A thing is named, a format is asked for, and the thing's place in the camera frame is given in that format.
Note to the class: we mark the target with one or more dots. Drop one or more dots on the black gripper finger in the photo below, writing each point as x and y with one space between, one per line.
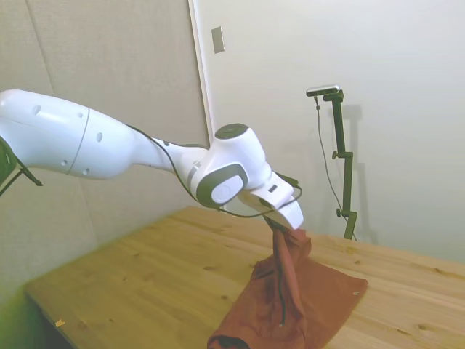
272 222

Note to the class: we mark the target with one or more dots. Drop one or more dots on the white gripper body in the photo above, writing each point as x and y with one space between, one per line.
290 216

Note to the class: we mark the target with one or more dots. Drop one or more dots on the rust orange shorts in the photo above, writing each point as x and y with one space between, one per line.
309 301

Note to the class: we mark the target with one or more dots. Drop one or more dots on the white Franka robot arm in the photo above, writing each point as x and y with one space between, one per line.
91 145

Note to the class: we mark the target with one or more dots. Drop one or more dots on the white door trim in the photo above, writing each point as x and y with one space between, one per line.
203 72

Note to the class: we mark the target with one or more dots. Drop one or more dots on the yellow tape scrap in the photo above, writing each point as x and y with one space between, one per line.
59 322

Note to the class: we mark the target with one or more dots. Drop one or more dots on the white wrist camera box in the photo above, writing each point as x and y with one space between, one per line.
278 189

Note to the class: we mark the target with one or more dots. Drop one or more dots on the dark green camera stand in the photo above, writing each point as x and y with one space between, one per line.
345 174

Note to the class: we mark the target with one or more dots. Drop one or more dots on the silver exterior camera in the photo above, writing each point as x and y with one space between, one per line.
323 89

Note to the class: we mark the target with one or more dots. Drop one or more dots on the grey wall plate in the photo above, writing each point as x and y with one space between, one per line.
218 40

